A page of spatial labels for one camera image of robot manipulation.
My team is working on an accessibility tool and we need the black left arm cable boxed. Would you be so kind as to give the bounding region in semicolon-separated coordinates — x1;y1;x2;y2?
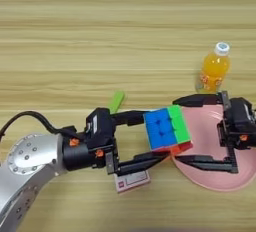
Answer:
0;110;85;141

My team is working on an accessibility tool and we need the left black box white label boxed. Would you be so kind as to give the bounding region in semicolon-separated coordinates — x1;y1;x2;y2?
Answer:
85;107;115;144

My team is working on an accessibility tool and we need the black box white label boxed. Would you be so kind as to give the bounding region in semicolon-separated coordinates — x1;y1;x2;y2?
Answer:
85;107;115;144
228;97;256;133

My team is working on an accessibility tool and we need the orange juice bottle white cap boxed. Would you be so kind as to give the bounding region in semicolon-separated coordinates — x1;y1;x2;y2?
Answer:
194;41;232;95

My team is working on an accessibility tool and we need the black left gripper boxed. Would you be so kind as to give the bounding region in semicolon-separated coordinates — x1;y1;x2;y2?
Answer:
61;109;172;177

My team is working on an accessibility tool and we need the right black box white label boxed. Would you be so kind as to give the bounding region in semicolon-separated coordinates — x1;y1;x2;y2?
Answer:
228;97;256;133

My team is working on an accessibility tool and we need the green rectangular block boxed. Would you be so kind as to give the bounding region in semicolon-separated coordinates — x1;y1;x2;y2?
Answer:
107;90;126;115

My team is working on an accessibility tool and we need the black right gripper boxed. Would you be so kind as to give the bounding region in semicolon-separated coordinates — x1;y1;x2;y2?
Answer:
172;90;256;174

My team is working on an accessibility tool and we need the small white pink card box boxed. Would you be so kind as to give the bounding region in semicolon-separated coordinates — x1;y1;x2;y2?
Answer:
113;170;152;195

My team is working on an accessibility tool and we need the multicolour puzzle cube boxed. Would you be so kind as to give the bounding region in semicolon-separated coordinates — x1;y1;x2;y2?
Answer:
142;104;194;157

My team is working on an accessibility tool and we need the pink round plate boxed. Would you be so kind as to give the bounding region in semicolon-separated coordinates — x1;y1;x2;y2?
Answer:
169;103;256;193

